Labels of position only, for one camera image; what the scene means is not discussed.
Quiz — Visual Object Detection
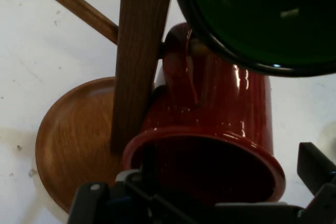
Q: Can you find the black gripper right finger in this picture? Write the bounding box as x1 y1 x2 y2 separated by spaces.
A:
297 142 336 224

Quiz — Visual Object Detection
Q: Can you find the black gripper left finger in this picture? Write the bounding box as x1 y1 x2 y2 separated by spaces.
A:
68 142 190 224

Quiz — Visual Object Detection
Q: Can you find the red enamel mug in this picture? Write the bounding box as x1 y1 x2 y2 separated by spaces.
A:
122 22 287 207

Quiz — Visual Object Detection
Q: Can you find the wooden mug tree stand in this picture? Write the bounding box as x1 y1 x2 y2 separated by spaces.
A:
18 0 174 214

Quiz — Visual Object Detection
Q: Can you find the green enamel mug white lettering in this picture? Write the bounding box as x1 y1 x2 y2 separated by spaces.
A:
169 0 336 78

